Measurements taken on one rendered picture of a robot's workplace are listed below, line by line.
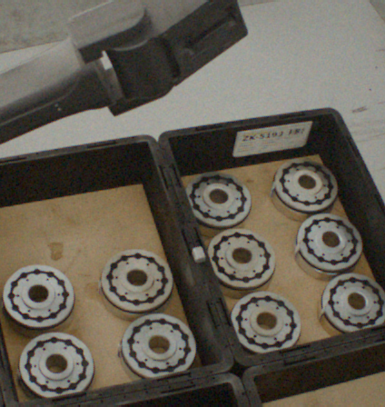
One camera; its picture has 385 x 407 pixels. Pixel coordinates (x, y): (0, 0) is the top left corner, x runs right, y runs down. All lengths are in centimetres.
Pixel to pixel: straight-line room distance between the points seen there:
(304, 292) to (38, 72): 68
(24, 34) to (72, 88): 208
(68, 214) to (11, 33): 153
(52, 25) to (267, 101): 126
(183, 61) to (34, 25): 209
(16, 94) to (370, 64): 120
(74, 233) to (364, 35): 86
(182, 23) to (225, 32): 6
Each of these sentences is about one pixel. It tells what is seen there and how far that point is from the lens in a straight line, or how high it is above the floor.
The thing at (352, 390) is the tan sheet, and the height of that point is 83.
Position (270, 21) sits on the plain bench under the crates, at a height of 70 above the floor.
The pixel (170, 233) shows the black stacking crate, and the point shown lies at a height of 89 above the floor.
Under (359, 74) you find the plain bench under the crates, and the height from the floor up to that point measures 70.
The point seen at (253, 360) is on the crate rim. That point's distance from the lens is 120.
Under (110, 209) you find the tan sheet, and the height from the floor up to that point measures 83.
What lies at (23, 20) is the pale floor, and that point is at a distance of 294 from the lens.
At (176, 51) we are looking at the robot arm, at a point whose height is 141.
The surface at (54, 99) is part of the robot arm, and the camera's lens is 82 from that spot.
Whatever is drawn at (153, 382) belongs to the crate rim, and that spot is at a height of 93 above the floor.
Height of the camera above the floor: 199
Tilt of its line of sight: 53 degrees down
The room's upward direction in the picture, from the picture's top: 10 degrees clockwise
